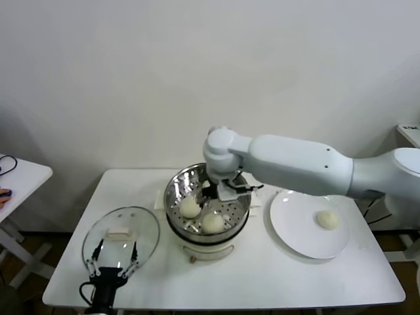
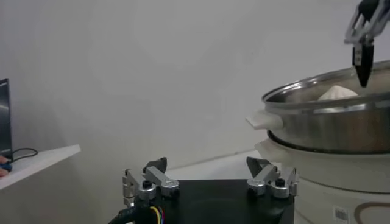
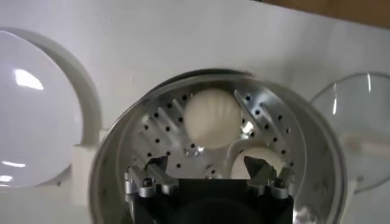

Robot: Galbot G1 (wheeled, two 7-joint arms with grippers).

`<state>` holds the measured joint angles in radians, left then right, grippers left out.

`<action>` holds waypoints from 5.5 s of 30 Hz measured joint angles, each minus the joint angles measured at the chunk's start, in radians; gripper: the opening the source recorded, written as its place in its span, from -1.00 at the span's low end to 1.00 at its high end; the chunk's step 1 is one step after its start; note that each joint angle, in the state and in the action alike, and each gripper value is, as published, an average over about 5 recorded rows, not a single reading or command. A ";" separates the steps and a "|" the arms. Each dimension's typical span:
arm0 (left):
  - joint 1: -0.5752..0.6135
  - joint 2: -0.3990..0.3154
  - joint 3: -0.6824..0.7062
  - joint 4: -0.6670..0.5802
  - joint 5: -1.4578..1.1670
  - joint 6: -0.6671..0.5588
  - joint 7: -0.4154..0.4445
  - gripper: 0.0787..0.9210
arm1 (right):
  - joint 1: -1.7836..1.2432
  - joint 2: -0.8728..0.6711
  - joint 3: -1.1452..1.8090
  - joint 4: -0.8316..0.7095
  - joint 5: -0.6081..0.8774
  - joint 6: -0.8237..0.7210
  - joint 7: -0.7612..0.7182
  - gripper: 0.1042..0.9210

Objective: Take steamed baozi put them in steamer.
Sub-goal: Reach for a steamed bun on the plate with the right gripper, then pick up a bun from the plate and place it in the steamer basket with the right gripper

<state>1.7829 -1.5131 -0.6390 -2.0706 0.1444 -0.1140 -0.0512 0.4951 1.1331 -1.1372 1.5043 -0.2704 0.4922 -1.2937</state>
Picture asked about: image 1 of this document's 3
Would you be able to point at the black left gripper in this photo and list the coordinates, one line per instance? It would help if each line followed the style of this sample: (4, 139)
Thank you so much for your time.
(106, 282)

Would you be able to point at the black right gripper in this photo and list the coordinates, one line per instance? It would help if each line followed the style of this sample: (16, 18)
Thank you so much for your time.
(210, 192)

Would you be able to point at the white steamed baozi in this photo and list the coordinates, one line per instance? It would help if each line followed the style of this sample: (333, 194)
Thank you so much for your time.
(213, 223)
(327, 219)
(190, 208)

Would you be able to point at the round glass lid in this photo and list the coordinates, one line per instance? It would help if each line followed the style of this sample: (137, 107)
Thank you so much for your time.
(144, 226)

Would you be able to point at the blue computer mouse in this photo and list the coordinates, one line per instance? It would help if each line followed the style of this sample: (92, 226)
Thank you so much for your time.
(8, 194)

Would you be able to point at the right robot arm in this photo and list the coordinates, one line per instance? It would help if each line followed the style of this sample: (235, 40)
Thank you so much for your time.
(295, 164)

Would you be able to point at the stainless steel steamer basket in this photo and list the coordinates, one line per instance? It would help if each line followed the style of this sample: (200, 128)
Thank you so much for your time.
(236, 213)

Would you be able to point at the person hand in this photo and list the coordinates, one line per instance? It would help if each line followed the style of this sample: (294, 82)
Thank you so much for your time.
(2, 201)

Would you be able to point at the white electric cooker pot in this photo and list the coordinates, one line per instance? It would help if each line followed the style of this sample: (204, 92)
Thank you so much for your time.
(206, 251)

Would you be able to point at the white round plate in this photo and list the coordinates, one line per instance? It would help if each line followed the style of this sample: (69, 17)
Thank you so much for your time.
(288, 223)

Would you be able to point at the white side table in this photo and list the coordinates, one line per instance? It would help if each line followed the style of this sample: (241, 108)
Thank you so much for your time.
(26, 177)

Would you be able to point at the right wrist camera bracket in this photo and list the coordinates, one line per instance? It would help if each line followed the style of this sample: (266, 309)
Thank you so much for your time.
(229, 192)

